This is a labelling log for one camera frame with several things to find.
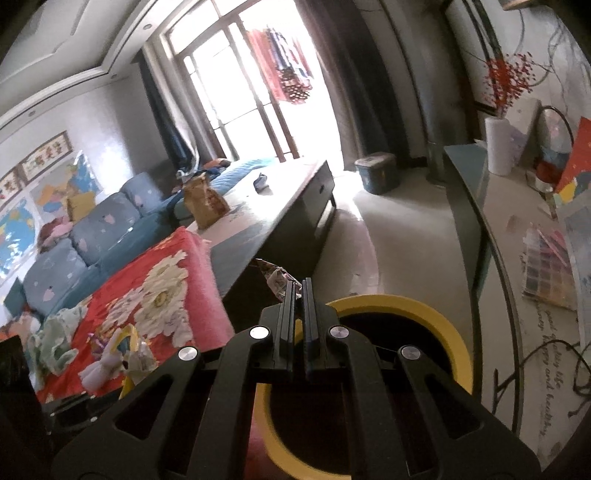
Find red berry branches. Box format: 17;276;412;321
485;53;539;118

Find dark blue curtain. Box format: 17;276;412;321
136;46;201;171

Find glass balcony door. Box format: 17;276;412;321
157;0;345;162

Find dark clothing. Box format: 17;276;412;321
201;159;232;178

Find world map poster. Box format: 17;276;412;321
0;198;40;278

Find colour swatch book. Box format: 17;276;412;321
522;226;580;310

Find teal cushion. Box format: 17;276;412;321
4;279;26;310

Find crumpled grey cloth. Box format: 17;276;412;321
28;307;90;374

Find yellow pillow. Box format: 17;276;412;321
65;193;98;222

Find printed wrapper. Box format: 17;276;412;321
256;259;301;303

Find grey curtain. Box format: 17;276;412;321
318;0;411;160

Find printed cushion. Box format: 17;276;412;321
0;309;42;342

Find white vase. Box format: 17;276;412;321
484;115;515;176

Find blue heart print sofa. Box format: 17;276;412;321
4;157;278;324

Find coffee table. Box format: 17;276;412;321
185;159;338;315

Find pile of pink clothes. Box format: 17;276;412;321
37;220;75;252

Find country map poster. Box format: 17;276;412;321
34;152;102;217

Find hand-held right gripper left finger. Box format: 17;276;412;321
51;278;298;480

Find hanging laundry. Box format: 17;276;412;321
247;28;315;104

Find red floral blanket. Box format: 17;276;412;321
28;227;236;404

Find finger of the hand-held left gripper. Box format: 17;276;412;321
46;392;123;428

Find red card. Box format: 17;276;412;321
554;115;591;195

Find basket with handle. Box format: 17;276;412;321
531;105;578;190

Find blue storage box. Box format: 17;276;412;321
355;151;400;195

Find yellow white wrapper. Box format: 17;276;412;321
106;323;153;384

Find black cable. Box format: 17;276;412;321
494;342;591;407

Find framed calligraphy embroidery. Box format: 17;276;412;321
21;131;75;178
0;168;21;199

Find brown paper bag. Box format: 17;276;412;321
182;174;230;230

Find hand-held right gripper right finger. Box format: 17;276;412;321
300;277;541;480

